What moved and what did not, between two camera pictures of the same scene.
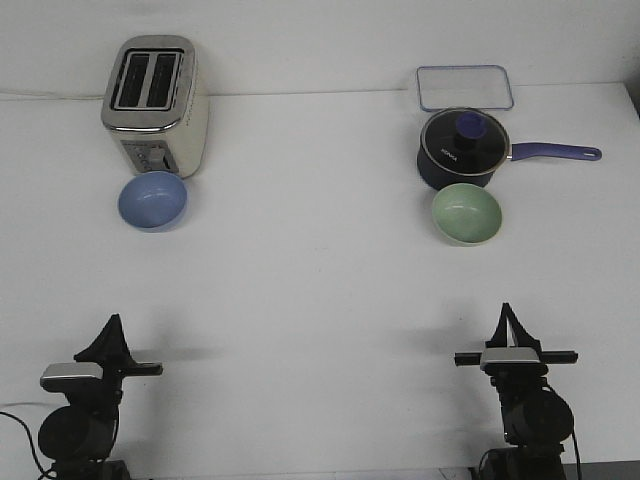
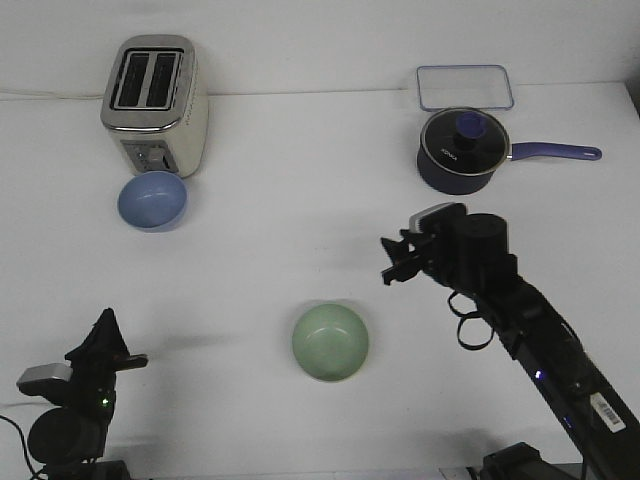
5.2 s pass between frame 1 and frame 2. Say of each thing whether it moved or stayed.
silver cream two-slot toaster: stayed
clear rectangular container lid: stayed
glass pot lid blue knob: stayed
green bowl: moved
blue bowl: stayed
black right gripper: moved
